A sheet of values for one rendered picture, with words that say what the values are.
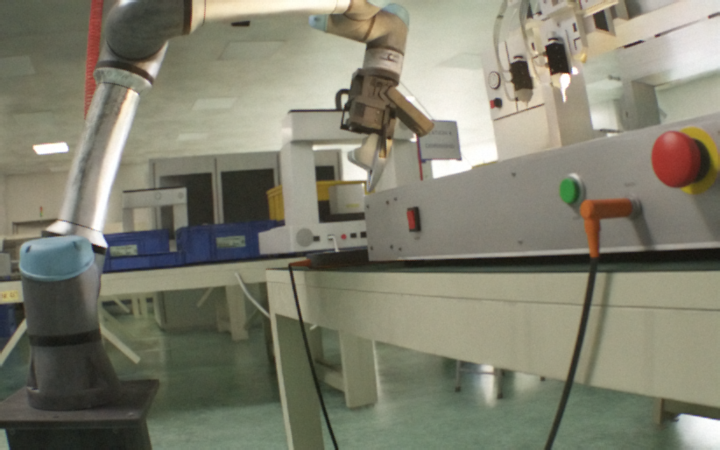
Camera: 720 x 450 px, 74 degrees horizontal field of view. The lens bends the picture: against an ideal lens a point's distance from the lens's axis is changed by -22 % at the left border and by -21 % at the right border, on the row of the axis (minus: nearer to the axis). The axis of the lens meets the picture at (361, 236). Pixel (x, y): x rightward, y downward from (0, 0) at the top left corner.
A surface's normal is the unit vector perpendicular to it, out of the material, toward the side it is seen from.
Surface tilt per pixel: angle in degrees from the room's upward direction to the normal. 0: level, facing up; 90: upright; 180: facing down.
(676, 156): 90
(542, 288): 90
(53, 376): 73
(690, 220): 90
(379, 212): 90
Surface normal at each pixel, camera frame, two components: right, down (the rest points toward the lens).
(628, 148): -0.91, 0.07
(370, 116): 0.32, -0.04
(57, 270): 0.51, -0.10
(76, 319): 0.80, -0.07
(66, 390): 0.36, -0.34
